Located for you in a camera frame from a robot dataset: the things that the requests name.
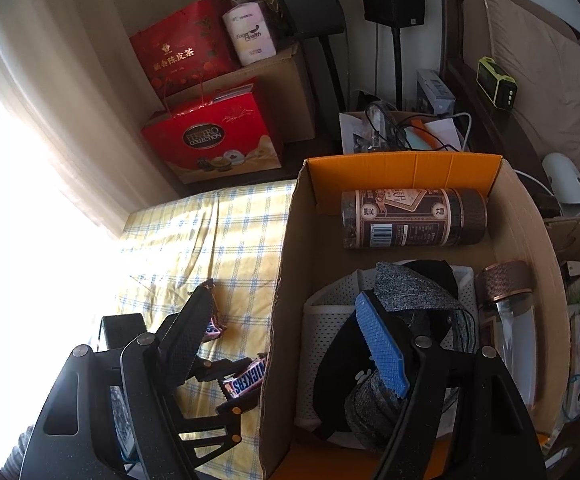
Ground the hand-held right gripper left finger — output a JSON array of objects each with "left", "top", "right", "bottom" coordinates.
[{"left": 32, "top": 286, "right": 214, "bottom": 480}]

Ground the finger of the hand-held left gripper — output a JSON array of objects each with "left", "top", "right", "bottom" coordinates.
[
  {"left": 194, "top": 356, "right": 251, "bottom": 382},
  {"left": 179, "top": 399, "right": 244, "bottom": 462}
]

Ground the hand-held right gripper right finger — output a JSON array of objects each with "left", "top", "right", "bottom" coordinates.
[{"left": 354, "top": 289, "right": 546, "bottom": 480}]

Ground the brown chocolate bar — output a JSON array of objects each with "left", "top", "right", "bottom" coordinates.
[
  {"left": 221, "top": 353, "right": 269, "bottom": 401},
  {"left": 188, "top": 279, "right": 228, "bottom": 345}
]

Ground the grey white cloth garment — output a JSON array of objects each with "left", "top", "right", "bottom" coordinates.
[{"left": 295, "top": 267, "right": 476, "bottom": 436}]

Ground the black cloth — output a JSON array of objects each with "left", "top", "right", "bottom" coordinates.
[{"left": 314, "top": 259, "right": 456, "bottom": 441}]

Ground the dark grey knit cloth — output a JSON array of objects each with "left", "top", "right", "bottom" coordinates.
[{"left": 345, "top": 261, "right": 478, "bottom": 453}]

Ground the brown label spice jar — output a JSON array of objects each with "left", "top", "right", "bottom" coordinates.
[{"left": 341, "top": 187, "right": 488, "bottom": 250}]

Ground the clear bottle with copper cap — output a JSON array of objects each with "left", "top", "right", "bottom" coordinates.
[{"left": 475, "top": 260, "right": 541, "bottom": 406}]

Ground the orange cardboard box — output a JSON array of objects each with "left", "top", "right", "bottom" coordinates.
[{"left": 260, "top": 152, "right": 571, "bottom": 480}]

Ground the yellow plaid tablecloth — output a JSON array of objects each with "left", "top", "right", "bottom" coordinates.
[{"left": 114, "top": 180, "right": 298, "bottom": 461}]

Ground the red gift bag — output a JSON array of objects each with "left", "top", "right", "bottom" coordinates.
[{"left": 140, "top": 77, "right": 285, "bottom": 184}]

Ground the open brown cardboard box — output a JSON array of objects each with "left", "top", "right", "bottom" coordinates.
[{"left": 542, "top": 215, "right": 580, "bottom": 461}]

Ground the white rounded appliance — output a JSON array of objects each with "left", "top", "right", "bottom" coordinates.
[{"left": 541, "top": 152, "right": 580, "bottom": 207}]

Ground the white curtain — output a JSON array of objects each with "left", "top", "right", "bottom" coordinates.
[{"left": 0, "top": 0, "right": 191, "bottom": 241}]

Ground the small grey box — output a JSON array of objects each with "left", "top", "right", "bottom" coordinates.
[{"left": 416, "top": 69, "right": 456, "bottom": 115}]

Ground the black speaker stand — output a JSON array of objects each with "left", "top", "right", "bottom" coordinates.
[
  {"left": 392, "top": 22, "right": 406, "bottom": 111},
  {"left": 315, "top": 35, "right": 347, "bottom": 117}
]

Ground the red gift box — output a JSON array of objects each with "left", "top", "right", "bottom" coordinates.
[{"left": 130, "top": 0, "right": 241, "bottom": 96}]

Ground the green electronic device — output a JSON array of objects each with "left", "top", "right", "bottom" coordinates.
[{"left": 476, "top": 56, "right": 519, "bottom": 108}]

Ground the white tissue roll pack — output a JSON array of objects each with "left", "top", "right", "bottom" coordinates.
[{"left": 221, "top": 1, "right": 278, "bottom": 67}]

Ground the large beige sofa cushion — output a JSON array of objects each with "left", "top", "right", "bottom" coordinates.
[{"left": 480, "top": 0, "right": 580, "bottom": 166}]

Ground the open box of cables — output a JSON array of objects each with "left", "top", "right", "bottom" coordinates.
[{"left": 339, "top": 102, "right": 467, "bottom": 157}]

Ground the wooden frame sofa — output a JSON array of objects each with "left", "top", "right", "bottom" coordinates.
[{"left": 440, "top": 0, "right": 580, "bottom": 211}]

